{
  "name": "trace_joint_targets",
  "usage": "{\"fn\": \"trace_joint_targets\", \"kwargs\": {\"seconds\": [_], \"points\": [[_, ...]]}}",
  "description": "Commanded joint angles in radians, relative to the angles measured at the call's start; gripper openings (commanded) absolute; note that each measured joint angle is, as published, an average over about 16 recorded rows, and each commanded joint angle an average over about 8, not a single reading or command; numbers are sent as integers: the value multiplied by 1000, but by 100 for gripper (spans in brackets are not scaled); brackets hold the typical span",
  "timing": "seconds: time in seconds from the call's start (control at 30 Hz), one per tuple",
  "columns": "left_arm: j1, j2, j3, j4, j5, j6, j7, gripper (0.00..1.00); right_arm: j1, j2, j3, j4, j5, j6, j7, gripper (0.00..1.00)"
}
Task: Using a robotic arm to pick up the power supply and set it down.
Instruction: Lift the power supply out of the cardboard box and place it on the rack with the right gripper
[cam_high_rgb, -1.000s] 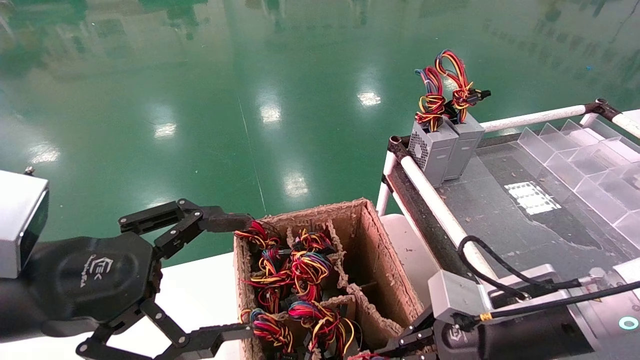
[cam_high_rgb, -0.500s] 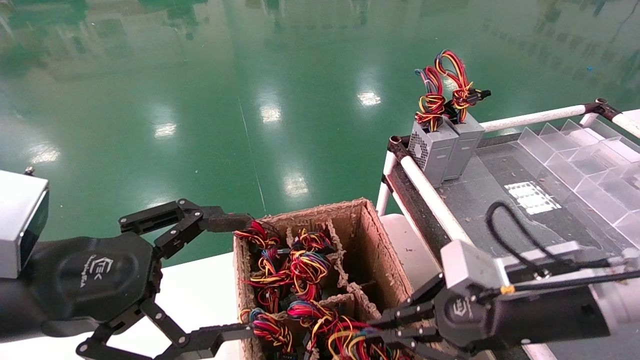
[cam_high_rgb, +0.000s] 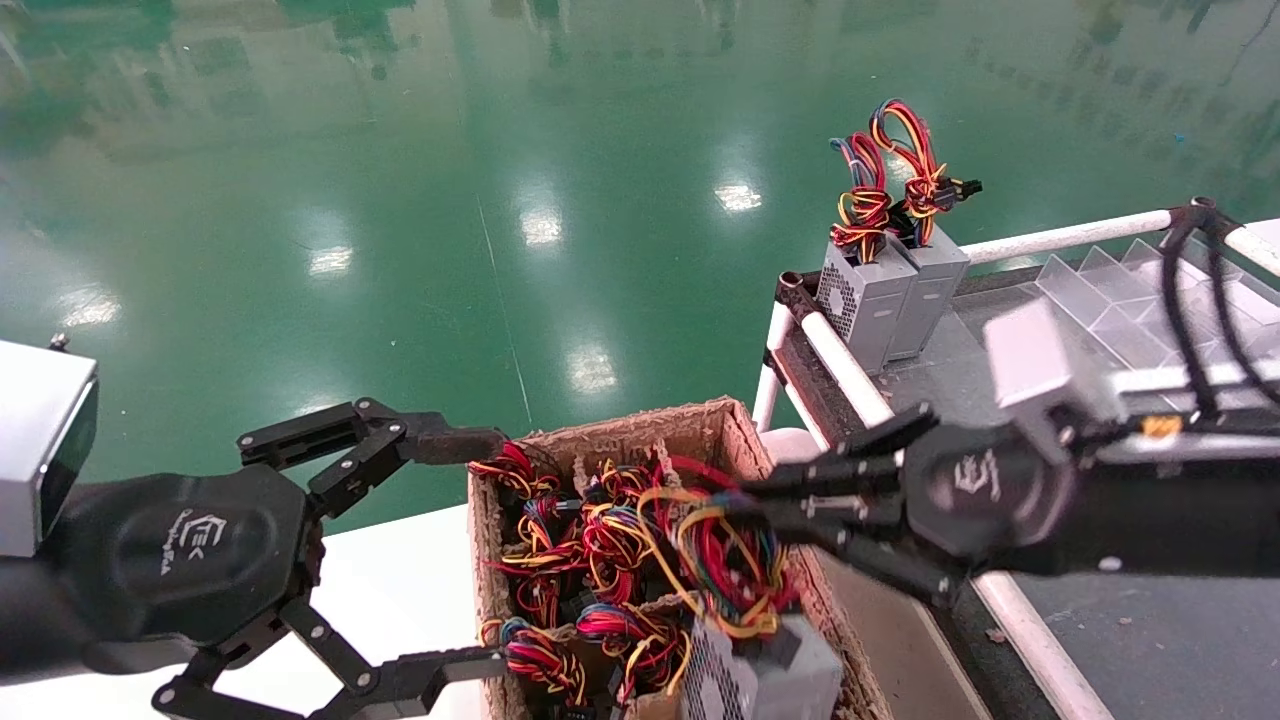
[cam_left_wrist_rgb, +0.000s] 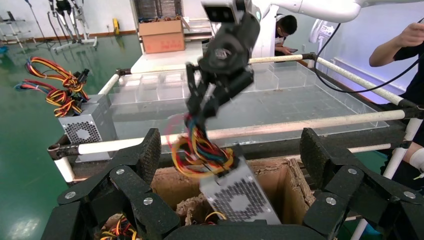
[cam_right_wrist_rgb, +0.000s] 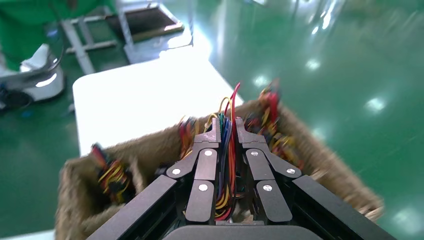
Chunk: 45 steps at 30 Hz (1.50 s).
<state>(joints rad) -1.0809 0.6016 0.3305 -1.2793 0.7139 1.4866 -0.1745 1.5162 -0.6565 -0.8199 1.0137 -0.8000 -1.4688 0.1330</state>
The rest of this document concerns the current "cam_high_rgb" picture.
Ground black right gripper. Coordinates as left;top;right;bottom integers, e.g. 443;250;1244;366
743;402;1079;609

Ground grey power supply plain side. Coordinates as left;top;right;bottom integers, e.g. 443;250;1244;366
870;98;984;362

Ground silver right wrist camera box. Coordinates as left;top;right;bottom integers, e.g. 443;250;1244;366
983;297;1121;426

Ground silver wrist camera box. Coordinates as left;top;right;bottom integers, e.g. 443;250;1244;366
983;297;1121;426
0;333;99;558

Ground brown cardboard box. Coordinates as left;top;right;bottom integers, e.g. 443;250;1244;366
468;397;896;720

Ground grey power supply colourful wires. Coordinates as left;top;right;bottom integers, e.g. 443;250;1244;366
640;455;844;720

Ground grey power supply with grille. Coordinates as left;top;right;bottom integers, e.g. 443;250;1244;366
815;133;918;377

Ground white pipe table leg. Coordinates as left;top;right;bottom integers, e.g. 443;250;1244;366
752;300;798;433

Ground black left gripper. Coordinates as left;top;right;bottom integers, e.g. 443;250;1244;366
45;397;511;720

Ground clear acrylic divider tray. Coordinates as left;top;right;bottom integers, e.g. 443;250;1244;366
1035;237;1280;373

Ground thick black cable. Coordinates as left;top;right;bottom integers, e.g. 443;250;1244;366
1160;210;1223;419
1205;215;1280;383

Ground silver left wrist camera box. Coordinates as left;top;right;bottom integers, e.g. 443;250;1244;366
0;333;99;558

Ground boxed power supply wire bundle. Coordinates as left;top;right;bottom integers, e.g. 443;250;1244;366
580;500;666;601
495;495;591;626
480;617;591;711
578;600;696;703
585;458;671;506
468;440;561;501

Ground short white pipe rail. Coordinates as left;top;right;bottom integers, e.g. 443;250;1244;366
1225;225;1280;279

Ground black pipe connector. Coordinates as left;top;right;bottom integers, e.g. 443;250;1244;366
778;270;823;323
1165;196;1246;246

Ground long white pipe rail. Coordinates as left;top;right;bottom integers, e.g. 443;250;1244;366
797;308;1091;720

